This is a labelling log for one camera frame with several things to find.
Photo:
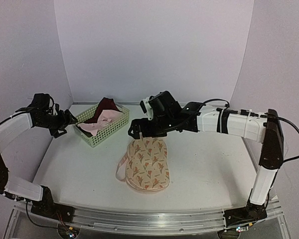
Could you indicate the pink bra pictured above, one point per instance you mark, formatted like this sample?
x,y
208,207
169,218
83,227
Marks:
x,y
106,117

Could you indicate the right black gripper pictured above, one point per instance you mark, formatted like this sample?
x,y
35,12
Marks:
x,y
135,125

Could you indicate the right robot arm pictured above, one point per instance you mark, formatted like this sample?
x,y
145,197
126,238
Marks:
x,y
264,128

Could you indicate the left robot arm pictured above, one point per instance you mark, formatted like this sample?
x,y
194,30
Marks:
x,y
10,129

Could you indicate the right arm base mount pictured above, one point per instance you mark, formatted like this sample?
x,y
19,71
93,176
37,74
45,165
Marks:
x,y
250,213

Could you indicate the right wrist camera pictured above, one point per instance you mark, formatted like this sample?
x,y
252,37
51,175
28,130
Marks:
x,y
146,108

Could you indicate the aluminium front rail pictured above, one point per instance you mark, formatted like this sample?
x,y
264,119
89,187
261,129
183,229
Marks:
x,y
26,222

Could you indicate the patterned beige laundry bag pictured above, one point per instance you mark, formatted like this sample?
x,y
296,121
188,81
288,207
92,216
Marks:
x,y
144,166

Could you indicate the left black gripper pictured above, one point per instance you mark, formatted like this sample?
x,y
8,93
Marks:
x,y
64,122

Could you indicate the green plastic basket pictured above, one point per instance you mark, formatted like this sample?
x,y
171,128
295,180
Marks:
x,y
109,129

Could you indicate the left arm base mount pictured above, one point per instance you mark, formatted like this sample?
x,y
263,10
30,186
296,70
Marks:
x,y
47,208

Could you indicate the dark red bra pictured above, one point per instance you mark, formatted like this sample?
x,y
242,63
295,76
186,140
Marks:
x,y
104,104

